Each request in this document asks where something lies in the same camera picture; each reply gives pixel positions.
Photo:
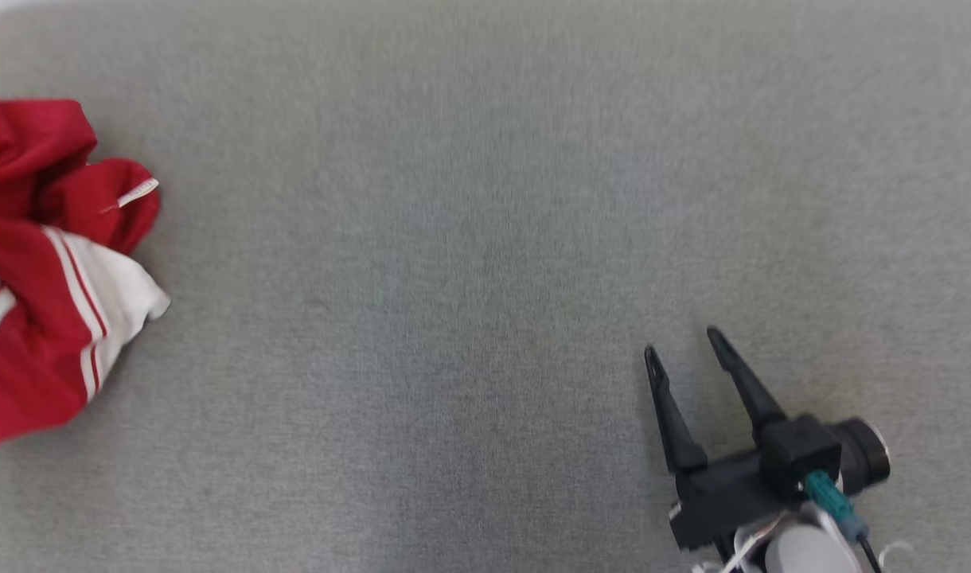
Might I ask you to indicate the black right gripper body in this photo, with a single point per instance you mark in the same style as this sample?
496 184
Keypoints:
716 501

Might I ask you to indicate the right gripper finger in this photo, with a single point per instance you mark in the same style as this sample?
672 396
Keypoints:
670 414
744 382

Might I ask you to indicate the red Bulls basketball jersey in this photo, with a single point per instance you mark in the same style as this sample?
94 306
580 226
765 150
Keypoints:
32 350

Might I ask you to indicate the grey fabric sofa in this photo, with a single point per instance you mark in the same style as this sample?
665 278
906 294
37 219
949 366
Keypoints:
469 263

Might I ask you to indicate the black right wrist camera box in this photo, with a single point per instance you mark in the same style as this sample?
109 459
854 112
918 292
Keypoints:
800 454

